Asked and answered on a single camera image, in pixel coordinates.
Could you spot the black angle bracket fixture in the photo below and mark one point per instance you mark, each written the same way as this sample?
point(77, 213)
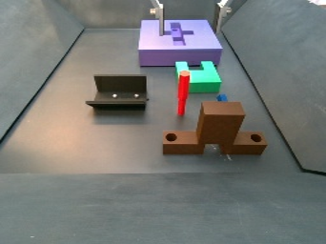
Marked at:
point(119, 91)

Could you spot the purple board with cross slot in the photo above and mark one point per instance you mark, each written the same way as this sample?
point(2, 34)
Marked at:
point(188, 41)

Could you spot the small blue peg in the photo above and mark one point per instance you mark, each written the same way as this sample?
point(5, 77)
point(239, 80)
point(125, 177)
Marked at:
point(222, 98)

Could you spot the red cylindrical peg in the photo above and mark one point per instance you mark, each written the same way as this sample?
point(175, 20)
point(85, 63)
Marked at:
point(183, 84)

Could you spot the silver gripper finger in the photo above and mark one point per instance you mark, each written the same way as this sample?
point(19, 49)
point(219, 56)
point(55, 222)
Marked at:
point(223, 6)
point(157, 12)

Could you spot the brown T-shaped block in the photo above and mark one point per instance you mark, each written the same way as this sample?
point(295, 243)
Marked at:
point(218, 128)

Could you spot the green U-shaped block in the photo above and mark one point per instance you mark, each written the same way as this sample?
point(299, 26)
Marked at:
point(204, 79)

